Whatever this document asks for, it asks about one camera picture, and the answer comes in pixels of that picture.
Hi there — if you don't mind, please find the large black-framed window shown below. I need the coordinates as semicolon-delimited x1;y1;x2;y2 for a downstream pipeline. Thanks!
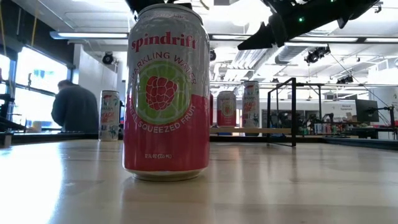
0;45;74;134

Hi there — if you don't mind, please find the person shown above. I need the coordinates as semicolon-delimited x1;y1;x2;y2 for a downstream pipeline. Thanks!
50;79;100;134

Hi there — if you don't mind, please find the dark computer monitor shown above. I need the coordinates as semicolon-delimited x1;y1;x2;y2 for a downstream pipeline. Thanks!
354;98;380;123

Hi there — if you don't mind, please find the black metal bracket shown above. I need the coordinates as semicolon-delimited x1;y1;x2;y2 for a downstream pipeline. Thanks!
0;93;25;149

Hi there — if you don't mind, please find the Spindrift raspberry lime can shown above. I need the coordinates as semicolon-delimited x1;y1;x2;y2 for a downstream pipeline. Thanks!
216;90;238;128
122;2;211;182

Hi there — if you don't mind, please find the silver ventilation duct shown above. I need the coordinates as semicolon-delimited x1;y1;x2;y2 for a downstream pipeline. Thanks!
275;45;308;65

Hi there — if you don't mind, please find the short ceiling light strip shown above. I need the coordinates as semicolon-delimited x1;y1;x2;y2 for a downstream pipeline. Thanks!
49;30;129;40

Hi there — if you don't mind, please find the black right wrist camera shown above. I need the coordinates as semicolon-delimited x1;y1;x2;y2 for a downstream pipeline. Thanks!
262;0;299;15

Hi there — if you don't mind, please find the long ceiling light strip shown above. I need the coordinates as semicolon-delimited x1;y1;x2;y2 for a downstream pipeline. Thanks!
211;33;398;44

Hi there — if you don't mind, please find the dark office desk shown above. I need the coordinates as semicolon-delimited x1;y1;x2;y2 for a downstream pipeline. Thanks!
338;126;398;140

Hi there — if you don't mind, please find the yellow hanging cable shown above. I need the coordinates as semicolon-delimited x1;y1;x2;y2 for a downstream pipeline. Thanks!
30;9;39;48

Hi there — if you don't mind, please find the small black ceiling camera rig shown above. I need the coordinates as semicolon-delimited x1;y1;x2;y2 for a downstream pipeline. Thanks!
336;75;354;85

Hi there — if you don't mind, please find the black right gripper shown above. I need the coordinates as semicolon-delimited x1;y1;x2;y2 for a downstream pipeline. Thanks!
237;9;325;52

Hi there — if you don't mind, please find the black frame wooden shelf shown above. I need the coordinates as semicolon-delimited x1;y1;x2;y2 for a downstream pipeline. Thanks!
210;77;297;147

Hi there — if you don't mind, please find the large black ceiling camera rig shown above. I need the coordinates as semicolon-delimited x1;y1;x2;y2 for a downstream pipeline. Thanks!
303;45;331;65

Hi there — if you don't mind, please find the black table edge rail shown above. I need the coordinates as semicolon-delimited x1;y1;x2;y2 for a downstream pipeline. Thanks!
0;133;398;151

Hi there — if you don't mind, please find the Celsius peach vibe can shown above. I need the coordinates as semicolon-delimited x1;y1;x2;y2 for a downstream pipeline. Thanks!
98;90;121;142
242;80;261;129

